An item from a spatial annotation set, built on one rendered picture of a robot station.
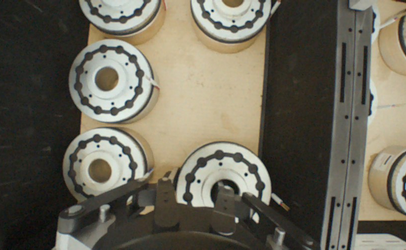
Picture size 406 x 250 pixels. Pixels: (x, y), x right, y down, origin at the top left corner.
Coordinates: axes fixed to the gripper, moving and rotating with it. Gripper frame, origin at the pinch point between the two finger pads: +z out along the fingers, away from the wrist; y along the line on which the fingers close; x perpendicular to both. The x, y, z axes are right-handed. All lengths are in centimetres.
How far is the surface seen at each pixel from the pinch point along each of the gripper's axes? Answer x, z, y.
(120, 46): 14.6, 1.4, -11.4
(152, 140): 3.4, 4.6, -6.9
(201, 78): 13.3, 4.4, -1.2
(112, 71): 11.7, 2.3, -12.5
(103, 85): 9.7, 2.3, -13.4
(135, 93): 9.1, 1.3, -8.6
